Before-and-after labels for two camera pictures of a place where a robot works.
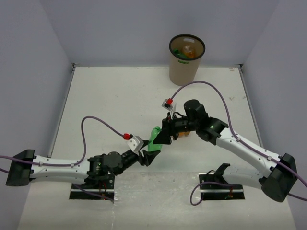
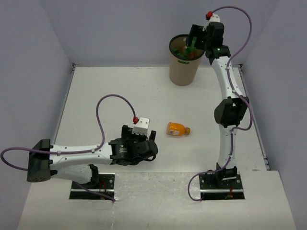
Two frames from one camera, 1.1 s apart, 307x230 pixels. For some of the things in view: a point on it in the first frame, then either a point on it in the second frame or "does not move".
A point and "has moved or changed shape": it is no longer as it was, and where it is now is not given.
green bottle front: x=152 y=146 has moved or changed shape
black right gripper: x=164 y=136 -> x=196 y=31
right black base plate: x=218 y=191 does not move
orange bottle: x=188 y=51 does not move
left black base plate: x=101 y=185 does not move
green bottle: x=177 y=53 does not move
